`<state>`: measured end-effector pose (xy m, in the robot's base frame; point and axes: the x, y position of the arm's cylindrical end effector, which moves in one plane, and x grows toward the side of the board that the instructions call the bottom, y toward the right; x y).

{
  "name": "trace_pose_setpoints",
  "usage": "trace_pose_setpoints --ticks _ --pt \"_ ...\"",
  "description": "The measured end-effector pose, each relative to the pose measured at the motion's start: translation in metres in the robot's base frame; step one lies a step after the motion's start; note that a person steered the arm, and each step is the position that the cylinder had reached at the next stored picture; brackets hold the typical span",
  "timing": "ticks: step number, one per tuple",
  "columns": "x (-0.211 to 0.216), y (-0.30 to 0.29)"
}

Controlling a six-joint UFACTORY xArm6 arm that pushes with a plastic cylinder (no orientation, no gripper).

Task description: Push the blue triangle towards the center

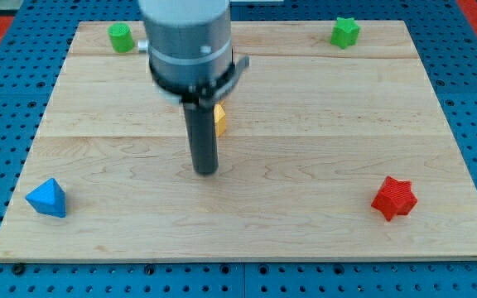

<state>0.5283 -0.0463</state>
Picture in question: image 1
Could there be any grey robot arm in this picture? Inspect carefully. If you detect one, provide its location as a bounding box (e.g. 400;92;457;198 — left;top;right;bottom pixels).
138;0;249;108

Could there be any blue triangle block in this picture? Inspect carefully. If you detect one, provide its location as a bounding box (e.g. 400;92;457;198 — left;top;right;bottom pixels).
25;178;66;218

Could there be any yellow block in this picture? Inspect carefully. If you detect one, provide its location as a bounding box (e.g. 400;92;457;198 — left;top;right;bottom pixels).
214;103;227;137

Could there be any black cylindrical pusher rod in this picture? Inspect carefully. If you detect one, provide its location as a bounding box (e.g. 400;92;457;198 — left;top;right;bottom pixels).
183;104;219;175

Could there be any wooden board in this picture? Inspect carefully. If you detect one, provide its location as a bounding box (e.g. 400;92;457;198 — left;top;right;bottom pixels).
0;21;477;263

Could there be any green star block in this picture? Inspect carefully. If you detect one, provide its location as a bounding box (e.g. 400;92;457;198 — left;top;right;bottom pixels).
330;17;360;49

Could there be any green cylinder block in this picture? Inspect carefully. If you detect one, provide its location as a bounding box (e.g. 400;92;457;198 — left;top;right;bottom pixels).
107;22;134;53

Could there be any red star block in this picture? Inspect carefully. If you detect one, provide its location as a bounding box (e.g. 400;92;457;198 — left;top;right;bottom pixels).
371;176;418;221

